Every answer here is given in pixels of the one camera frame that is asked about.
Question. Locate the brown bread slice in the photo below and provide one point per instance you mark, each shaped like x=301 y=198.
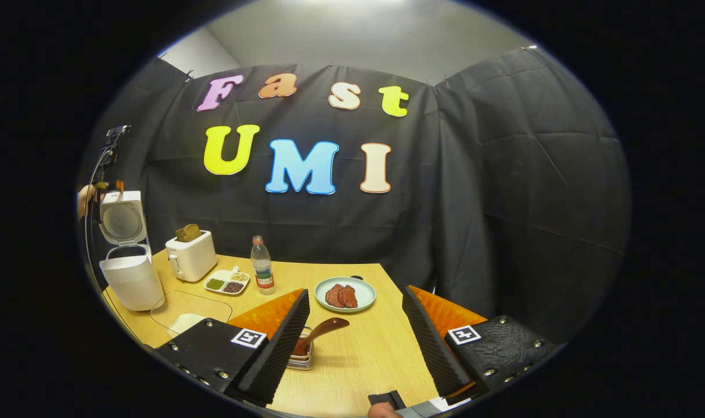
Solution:
x=188 y=233

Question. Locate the red meat slice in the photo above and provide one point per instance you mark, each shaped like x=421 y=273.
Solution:
x=332 y=297
x=349 y=297

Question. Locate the white divided grain dish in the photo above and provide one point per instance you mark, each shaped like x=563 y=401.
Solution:
x=227 y=281

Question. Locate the brown wooden spoon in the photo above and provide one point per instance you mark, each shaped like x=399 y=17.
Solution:
x=323 y=328

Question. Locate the black backdrop cloth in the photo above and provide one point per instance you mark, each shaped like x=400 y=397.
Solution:
x=503 y=203

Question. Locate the light green plate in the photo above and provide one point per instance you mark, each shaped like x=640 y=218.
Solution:
x=367 y=293

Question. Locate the white rice cooker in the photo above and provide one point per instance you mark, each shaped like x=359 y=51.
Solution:
x=132 y=278

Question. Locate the clear plastic tray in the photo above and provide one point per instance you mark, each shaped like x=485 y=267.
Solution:
x=195 y=305

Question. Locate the clear plastic bottle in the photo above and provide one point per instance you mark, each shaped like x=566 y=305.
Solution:
x=263 y=267

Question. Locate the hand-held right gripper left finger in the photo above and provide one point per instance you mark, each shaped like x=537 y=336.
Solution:
x=280 y=348

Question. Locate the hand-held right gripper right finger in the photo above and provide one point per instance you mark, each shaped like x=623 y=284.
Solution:
x=431 y=348

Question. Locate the white toaster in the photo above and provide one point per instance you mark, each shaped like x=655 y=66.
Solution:
x=193 y=258

